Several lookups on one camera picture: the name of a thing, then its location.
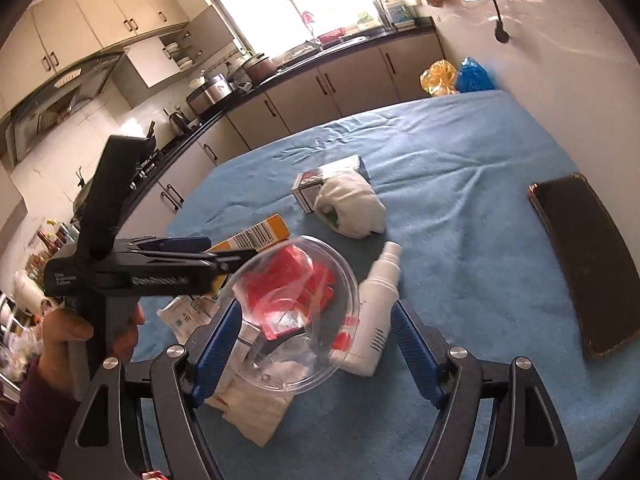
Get white blue carton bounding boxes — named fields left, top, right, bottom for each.
left=385, top=2, right=417, bottom=29

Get beige lower kitchen cabinets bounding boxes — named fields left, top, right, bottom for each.
left=120, top=29, right=447, bottom=237

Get beige upper kitchen cabinets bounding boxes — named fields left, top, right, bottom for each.
left=0, top=0, right=213, bottom=97

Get silver rice cooker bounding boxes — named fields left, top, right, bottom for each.
left=186, top=74, right=234, bottom=116

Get clear plastic bowl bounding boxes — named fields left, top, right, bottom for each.
left=227, top=235, right=362, bottom=392

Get row of condiment bottles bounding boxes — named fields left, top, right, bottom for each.
left=24, top=220, right=82, bottom=287

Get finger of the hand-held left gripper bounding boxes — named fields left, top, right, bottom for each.
left=125, top=236, right=212, bottom=256
left=112, top=249, right=257, bottom=275

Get small white cardboard box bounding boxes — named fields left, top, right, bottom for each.
left=291, top=155, right=372, bottom=214

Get brown cooking pot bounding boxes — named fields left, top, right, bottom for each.
left=245, top=55, right=277, bottom=84

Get person's left forearm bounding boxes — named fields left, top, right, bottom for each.
left=0, top=360, right=83, bottom=480

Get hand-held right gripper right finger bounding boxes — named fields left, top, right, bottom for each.
left=390, top=300, right=583, bottom=480

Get yellow plastic bag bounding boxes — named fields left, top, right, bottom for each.
left=420, top=60, right=459, bottom=97

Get blue plastic bag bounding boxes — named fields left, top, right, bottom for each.
left=455, top=56, right=496, bottom=94

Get beige kitchen cabinets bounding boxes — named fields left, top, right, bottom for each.
left=0, top=0, right=213, bottom=97
left=120, top=29, right=447, bottom=237

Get range hood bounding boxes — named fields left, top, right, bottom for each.
left=0, top=51, right=127, bottom=162

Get gas stove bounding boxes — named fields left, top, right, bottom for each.
left=129, top=147, right=168, bottom=187

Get white paper packet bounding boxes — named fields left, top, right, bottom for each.
left=157, top=295, right=222, bottom=344

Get blue tablecloth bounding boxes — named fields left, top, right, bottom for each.
left=132, top=89, right=640, bottom=480

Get person's left hand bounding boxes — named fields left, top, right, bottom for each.
left=39, top=305, right=146, bottom=386

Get orange cardboard box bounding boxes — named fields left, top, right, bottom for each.
left=205, top=214, right=292, bottom=297

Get dark brown flat board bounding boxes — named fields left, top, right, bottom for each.
left=527, top=173, right=640, bottom=360

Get white spray bottle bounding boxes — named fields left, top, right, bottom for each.
left=340, top=241, right=404, bottom=377

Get red plastic wrapper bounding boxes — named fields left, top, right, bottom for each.
left=244, top=245, right=352, bottom=352

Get kitchen window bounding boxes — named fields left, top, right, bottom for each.
left=200, top=0, right=397, bottom=52

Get dish rack with bowls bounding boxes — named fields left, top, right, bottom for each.
left=162, top=32, right=206, bottom=69

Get black power plug cable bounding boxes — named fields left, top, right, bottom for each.
left=477, top=0, right=514, bottom=44

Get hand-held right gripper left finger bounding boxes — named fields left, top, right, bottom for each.
left=59, top=299, right=242, bottom=480

